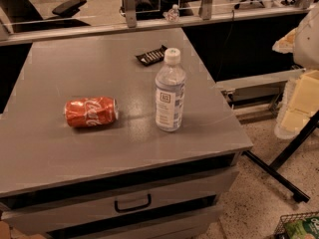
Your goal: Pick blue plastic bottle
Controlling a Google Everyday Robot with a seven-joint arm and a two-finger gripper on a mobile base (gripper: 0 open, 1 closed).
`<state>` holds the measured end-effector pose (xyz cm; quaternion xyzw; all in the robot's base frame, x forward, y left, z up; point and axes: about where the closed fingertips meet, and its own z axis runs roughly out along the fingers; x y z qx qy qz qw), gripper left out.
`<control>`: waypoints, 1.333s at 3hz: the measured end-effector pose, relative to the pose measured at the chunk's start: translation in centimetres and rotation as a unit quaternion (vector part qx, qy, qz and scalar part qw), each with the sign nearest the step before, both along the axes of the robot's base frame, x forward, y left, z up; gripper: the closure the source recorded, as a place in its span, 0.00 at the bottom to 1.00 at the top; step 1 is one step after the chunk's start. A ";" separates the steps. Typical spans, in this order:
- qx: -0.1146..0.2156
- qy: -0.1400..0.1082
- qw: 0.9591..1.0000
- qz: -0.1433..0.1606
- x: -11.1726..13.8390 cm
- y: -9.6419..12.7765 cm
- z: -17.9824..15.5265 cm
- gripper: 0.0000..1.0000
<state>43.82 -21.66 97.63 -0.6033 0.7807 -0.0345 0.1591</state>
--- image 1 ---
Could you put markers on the clear blue plastic water bottle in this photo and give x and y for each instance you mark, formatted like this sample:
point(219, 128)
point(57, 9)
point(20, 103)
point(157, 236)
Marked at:
point(170, 85)

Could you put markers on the black snack wrapper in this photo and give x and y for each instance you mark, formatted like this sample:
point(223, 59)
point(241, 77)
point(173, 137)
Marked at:
point(152, 57)

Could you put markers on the crushed red cola can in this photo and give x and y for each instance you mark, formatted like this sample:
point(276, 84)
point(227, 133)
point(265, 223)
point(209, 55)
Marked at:
point(88, 112)

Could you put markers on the grey drawer cabinet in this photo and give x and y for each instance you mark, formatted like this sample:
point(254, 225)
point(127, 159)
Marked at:
point(44, 163)

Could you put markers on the upper grey drawer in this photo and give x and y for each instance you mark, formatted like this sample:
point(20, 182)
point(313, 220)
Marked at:
point(101, 206)

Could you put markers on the grey drawer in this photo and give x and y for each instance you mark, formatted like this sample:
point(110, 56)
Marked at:
point(176, 221)
point(101, 206)

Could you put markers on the grey metal bench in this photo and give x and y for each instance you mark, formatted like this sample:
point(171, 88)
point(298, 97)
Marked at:
point(258, 91)

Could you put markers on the lower grey drawer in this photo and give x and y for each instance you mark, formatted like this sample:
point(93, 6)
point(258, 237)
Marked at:
point(176, 221)

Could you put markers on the black metal stand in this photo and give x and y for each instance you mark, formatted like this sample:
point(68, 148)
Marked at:
point(272, 168)

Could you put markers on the white plastic bag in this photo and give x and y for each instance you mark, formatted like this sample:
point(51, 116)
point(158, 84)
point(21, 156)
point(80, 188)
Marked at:
point(303, 41)

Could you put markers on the glass partition with metal posts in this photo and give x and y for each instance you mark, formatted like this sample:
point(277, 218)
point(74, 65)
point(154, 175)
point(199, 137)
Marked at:
point(112, 16)

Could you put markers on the black office chair left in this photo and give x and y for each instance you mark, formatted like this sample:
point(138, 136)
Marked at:
point(24, 17)

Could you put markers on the green package in basket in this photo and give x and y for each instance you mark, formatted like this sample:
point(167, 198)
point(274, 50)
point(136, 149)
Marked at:
point(306, 228)

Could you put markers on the black drawer handle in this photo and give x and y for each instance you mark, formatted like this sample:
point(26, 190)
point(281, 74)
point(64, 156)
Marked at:
point(132, 203)

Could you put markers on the wire mesh basket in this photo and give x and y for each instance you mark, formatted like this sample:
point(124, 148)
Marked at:
point(280, 232)

